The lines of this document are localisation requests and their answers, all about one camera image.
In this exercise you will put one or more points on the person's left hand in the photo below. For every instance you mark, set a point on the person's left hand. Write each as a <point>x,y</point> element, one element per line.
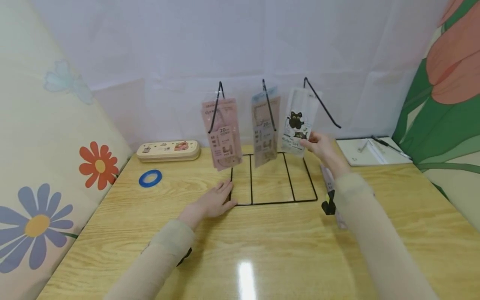
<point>210,204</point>

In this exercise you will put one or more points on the person's right hand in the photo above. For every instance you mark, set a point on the person's right hand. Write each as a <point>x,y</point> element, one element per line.
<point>326,152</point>

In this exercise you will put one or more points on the white packet with black cat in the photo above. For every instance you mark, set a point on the white packet with black cat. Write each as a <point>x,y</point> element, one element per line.
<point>298,121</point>

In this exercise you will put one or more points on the white notebook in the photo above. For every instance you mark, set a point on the white notebook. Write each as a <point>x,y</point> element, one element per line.
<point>356,156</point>

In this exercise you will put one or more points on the black wrist band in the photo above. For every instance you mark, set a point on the black wrist band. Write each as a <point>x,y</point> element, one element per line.
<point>330,205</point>
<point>185,256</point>

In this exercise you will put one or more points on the black pen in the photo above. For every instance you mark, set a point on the black pen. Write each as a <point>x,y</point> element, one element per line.
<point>386,145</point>

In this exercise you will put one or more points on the grey pink hanging packet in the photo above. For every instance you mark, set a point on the grey pink hanging packet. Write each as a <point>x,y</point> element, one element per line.
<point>264,141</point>

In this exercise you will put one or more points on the beige printed pencil case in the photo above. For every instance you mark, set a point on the beige printed pencil case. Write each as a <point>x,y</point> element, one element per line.
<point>168,151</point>

